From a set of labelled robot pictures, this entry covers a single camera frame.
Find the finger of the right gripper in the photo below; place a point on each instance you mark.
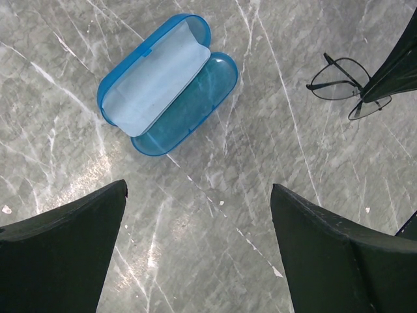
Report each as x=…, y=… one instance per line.
x=398, y=73

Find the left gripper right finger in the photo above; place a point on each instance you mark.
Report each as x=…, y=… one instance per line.
x=333, y=264

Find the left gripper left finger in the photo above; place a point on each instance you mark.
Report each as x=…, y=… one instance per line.
x=57, y=261

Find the black thin sunglasses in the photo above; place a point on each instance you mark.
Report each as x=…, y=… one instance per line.
x=345, y=78

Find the light blue cleaning cloth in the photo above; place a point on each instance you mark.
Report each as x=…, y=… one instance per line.
x=137, y=99

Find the blue translucent glasses case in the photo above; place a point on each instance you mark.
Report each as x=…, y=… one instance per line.
x=211, y=86

